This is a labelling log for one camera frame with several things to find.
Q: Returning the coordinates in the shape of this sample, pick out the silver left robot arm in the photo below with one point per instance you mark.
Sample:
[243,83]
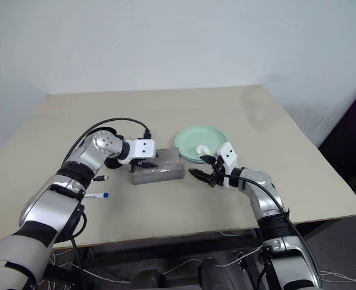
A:
[54,196]

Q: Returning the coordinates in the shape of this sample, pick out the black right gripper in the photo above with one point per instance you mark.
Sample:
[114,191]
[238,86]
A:
[218,176]

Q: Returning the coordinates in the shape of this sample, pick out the black marker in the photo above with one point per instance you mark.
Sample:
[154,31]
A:
[99,178]

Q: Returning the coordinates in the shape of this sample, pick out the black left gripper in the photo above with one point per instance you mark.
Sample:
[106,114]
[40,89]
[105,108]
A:
[134,165]

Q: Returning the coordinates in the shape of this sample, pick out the grey glasses case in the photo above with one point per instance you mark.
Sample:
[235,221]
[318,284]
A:
[158,175]

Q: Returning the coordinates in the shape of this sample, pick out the mint green plate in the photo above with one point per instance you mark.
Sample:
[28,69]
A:
[200,137]

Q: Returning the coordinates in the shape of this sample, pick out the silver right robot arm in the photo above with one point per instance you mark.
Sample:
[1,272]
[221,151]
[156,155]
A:
[268,199]

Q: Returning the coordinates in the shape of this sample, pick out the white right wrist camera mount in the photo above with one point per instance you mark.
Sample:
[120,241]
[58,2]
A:
[228,155]

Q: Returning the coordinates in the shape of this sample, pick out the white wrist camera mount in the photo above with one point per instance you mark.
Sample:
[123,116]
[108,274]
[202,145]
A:
[228,155]
[143,148]

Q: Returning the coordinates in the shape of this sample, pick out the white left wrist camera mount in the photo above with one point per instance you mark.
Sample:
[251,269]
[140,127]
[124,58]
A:
[143,148]

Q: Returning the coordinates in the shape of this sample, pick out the dark rounded shape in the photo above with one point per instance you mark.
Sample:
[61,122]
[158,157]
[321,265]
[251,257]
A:
[218,273]
[151,279]

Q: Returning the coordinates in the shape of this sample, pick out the white marker with blue cap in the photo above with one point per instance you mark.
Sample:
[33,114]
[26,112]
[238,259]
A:
[96,196]

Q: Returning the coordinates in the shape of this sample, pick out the small white crumpled object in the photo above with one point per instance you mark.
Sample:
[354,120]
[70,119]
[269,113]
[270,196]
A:
[202,149]

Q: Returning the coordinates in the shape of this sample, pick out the black table frame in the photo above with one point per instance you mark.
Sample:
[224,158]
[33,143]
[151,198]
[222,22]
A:
[166,241]

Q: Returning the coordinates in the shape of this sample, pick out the light blue plate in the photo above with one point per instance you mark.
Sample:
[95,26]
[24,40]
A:
[193,161]

